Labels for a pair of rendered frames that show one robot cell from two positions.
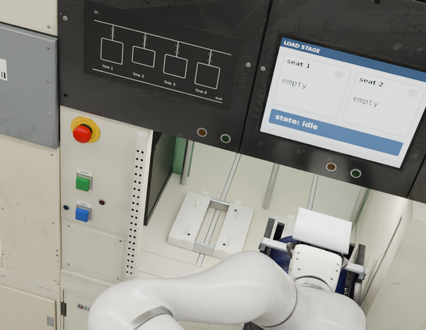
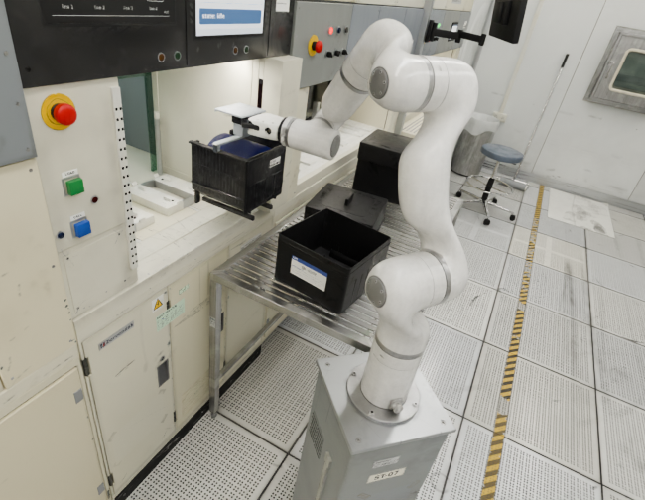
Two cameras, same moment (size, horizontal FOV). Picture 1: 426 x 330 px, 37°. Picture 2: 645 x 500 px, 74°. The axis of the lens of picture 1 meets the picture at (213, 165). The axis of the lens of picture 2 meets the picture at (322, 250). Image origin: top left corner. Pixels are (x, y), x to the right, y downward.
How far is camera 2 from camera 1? 1.14 m
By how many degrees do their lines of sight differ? 60
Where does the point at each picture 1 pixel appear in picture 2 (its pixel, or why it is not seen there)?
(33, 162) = (9, 196)
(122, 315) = (416, 59)
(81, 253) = (87, 282)
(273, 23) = not seen: outside the picture
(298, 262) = (267, 121)
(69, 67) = (23, 22)
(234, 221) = not seen: hidden behind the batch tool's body
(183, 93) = (141, 17)
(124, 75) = (86, 13)
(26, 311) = (51, 413)
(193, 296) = (407, 40)
